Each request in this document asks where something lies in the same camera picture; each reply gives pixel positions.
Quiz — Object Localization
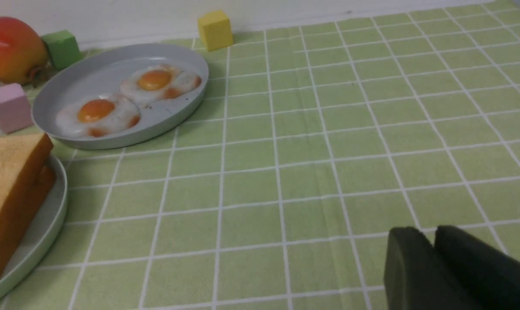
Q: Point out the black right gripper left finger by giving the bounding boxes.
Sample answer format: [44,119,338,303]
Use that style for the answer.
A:
[383,227,480,310]

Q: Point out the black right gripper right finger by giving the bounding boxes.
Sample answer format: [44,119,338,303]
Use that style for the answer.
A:
[434,226,520,310]

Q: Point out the toast slice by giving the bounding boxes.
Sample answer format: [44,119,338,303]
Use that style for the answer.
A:
[0,133,53,245]
[0,164,57,291]

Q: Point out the light blue sandwich plate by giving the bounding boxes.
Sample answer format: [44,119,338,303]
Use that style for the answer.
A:
[0,155,68,299]

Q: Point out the green checkered tablecloth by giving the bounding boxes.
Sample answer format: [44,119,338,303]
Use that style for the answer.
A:
[0,0,520,310]

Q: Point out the yellow cube block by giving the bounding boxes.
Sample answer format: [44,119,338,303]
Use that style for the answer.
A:
[197,10,234,52]

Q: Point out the rear fried egg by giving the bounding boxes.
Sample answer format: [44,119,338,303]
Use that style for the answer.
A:
[120,64,202,105]

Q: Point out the fried egg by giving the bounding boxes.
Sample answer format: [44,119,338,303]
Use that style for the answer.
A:
[55,93,141,138]
[120,64,202,105]

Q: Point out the light blue egg plate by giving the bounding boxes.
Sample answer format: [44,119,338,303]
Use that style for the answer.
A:
[31,43,210,150]

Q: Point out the green cube block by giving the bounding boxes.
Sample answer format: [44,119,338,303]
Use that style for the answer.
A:
[41,30,83,71]

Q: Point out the pink cube block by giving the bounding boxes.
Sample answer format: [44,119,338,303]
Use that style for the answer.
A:
[0,83,34,134]

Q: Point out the red tomato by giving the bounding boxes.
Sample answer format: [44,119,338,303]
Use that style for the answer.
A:
[0,16,49,86]

